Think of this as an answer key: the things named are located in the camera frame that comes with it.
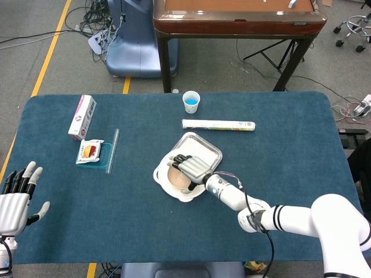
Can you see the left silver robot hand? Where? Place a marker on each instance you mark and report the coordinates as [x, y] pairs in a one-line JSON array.
[[13, 207]]

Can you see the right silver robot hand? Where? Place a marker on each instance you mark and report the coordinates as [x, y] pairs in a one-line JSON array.
[[195, 169]]

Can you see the beige bowl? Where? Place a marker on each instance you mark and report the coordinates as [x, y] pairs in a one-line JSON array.
[[176, 180]]

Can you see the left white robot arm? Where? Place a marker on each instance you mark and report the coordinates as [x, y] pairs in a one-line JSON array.
[[4, 255]]

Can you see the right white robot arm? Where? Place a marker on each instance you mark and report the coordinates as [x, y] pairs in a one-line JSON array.
[[295, 218]]

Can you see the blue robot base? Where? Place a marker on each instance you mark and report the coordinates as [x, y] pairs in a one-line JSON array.
[[136, 55]]

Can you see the square stainless steel tray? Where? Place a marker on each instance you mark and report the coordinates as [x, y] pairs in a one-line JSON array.
[[200, 144]]

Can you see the white round plate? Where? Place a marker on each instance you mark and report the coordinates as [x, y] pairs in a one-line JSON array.
[[185, 197]]

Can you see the plastic wrap roll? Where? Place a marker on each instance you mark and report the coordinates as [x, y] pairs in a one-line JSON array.
[[217, 125]]

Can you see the white paper cup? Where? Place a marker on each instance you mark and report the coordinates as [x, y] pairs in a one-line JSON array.
[[191, 105]]

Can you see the blue table cloth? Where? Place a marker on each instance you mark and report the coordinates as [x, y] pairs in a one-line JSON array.
[[116, 217]]

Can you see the white snack packet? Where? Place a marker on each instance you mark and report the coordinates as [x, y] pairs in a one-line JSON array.
[[90, 152]]

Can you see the pink white toothpaste box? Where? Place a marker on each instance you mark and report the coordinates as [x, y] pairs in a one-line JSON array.
[[82, 117]]

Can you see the brown mahjong table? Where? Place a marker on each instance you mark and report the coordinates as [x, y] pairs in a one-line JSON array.
[[237, 24]]

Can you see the black floor stand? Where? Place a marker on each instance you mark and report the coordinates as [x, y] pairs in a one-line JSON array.
[[352, 137]]

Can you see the white power strip with plugs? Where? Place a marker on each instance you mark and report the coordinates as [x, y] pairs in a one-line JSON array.
[[362, 107]]

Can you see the single blue white mahjong tile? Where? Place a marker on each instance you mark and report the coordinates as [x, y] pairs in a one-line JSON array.
[[292, 3]]

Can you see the office chair wheel base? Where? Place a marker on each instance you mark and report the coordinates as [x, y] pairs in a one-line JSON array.
[[352, 29]]

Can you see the grey blue robot pedestal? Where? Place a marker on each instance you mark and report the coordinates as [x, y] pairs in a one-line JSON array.
[[179, 270]]

